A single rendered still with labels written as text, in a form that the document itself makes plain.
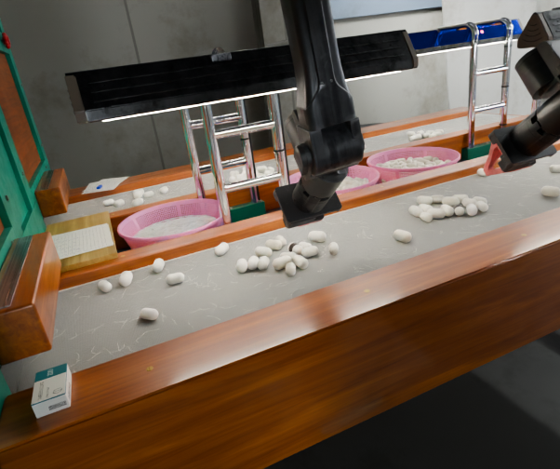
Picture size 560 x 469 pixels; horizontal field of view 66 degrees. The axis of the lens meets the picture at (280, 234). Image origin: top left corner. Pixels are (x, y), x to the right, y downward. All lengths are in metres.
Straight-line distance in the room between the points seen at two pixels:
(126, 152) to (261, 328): 2.53
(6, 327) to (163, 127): 2.50
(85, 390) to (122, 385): 0.04
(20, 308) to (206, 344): 0.23
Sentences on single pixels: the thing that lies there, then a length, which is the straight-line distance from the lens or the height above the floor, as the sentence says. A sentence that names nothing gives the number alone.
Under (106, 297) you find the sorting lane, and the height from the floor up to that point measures 0.74.
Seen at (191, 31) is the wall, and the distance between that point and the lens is 3.04.
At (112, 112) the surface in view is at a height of 1.05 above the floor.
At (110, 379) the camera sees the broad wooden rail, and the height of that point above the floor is 0.76.
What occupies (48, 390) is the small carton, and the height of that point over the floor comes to 0.79.
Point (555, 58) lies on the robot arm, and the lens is 0.76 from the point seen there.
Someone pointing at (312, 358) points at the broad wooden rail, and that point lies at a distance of 0.59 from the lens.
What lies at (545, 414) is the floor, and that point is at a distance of 1.63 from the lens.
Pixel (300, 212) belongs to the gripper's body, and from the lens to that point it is 0.70.
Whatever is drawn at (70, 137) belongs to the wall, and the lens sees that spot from 3.04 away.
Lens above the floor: 1.09
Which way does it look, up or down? 22 degrees down
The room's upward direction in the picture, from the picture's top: 8 degrees counter-clockwise
